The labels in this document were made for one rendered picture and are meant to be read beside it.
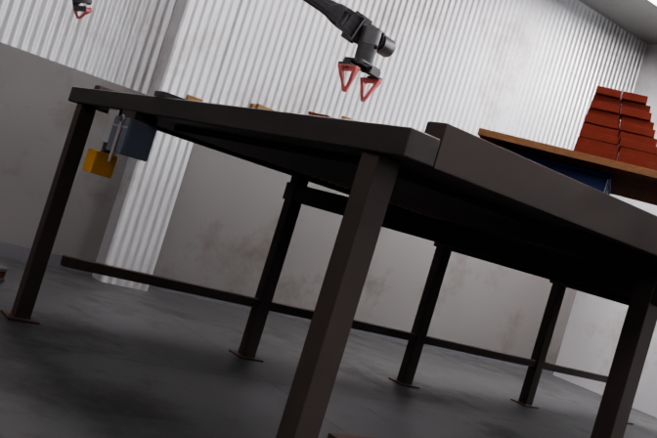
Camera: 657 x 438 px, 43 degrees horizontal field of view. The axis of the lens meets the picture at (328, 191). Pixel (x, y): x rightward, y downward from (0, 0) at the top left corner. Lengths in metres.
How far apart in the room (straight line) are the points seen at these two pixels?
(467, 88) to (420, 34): 0.61
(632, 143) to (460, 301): 4.30
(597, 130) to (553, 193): 0.58
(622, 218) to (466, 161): 0.55
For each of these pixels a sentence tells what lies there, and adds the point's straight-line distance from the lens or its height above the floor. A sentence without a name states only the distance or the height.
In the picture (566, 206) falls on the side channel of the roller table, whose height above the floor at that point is 0.88.
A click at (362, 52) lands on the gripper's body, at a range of 2.37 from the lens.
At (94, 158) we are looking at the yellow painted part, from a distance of 2.95.
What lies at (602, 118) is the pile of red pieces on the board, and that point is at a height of 1.20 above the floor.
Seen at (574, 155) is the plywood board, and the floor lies 1.03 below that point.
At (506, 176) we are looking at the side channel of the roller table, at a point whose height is 0.90.
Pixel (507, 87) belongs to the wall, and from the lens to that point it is 6.65.
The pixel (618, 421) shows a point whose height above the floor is 0.40.
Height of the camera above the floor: 0.69
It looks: 2 degrees up
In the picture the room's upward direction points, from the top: 17 degrees clockwise
